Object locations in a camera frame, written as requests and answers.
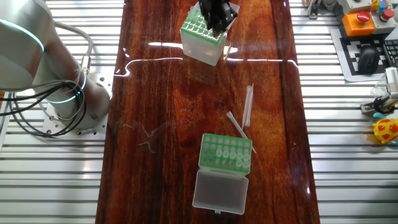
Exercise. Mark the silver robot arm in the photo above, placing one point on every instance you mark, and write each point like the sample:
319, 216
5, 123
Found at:
96, 102

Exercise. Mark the black keyboard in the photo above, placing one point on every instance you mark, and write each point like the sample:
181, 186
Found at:
392, 53

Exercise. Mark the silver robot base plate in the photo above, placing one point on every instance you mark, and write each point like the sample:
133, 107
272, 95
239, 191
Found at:
104, 84

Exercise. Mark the black computer mouse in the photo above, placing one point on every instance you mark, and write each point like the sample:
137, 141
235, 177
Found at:
368, 60

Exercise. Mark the grey emergency stop box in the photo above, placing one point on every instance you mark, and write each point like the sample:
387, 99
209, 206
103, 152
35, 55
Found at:
382, 26

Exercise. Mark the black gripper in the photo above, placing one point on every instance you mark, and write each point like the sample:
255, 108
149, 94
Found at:
214, 9

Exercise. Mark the green clear pipette tip box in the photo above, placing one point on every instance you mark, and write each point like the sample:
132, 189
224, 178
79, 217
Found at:
199, 49
220, 193

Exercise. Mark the small silver metal bracket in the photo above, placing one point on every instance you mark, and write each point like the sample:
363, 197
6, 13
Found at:
367, 108

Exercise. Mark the yellow orange turtle toy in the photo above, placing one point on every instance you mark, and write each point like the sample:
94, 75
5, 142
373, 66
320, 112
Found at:
387, 130

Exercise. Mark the small colourful plastic toy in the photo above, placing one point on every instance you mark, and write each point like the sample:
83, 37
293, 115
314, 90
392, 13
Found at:
377, 5

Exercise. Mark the grey control button box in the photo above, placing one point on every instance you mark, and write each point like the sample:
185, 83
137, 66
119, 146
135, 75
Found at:
354, 6

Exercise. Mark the glossy brown wooden board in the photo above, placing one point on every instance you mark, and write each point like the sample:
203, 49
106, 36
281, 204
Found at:
174, 102

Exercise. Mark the orange emergency stop box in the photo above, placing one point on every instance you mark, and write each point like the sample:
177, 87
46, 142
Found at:
354, 28

